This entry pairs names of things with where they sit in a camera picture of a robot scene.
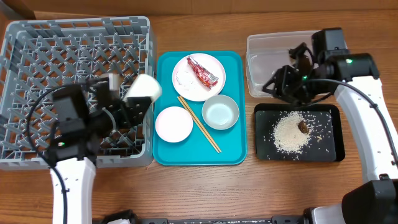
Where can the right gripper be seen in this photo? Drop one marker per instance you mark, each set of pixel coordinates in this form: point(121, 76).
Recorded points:
point(286, 79)

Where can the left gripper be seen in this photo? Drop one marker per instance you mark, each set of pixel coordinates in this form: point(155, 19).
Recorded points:
point(137, 117)

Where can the white paper cup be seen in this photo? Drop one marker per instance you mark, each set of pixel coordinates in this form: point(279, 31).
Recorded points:
point(144, 86)

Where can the pink bowl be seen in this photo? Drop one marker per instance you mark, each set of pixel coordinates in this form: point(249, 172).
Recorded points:
point(174, 124)

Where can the white rice pile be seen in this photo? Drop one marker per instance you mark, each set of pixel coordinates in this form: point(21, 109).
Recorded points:
point(278, 136)

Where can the grey-green bowl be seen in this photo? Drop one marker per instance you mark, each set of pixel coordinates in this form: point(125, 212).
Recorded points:
point(220, 112)

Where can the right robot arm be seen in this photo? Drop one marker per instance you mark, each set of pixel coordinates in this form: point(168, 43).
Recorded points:
point(355, 82)

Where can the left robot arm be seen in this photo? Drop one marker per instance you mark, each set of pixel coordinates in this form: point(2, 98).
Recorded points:
point(73, 153)

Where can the black waste tray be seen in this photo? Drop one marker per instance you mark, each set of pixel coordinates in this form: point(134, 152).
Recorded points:
point(335, 117)

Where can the grey plastic dishwasher rack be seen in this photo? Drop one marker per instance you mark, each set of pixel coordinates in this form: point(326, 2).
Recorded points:
point(39, 55)

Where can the clear plastic bin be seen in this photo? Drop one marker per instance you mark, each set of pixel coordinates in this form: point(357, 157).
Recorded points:
point(266, 53)

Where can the crumpled white tissue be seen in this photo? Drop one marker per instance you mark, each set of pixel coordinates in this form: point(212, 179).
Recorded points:
point(186, 80)

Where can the white round plate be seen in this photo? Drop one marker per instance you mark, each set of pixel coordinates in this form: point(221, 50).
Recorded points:
point(200, 92)

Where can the red snack wrapper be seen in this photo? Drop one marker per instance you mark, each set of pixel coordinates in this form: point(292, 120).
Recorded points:
point(205, 77)

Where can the cardboard backdrop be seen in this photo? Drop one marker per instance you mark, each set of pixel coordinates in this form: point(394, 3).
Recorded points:
point(26, 9)

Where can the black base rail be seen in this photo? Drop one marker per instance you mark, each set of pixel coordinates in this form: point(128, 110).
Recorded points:
point(128, 216)

